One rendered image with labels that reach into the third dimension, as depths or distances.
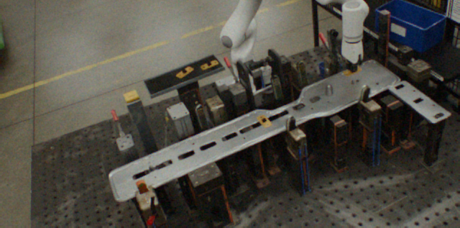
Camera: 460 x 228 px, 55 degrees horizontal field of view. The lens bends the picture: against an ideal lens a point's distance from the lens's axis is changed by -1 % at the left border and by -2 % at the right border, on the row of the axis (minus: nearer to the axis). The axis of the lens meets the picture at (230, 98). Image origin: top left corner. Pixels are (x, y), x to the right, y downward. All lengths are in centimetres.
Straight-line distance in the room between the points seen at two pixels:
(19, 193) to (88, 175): 132
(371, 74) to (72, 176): 161
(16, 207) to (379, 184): 255
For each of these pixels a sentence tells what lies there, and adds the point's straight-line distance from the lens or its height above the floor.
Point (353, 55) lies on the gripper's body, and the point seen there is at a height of 119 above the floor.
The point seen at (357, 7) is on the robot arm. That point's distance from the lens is 193.
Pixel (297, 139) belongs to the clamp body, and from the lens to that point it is 185.
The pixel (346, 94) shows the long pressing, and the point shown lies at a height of 100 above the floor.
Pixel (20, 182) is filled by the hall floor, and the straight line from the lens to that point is 382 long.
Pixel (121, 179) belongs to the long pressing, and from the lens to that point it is 195.
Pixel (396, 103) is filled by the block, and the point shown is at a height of 98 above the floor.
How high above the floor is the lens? 233
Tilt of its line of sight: 38 degrees down
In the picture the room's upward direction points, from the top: 12 degrees counter-clockwise
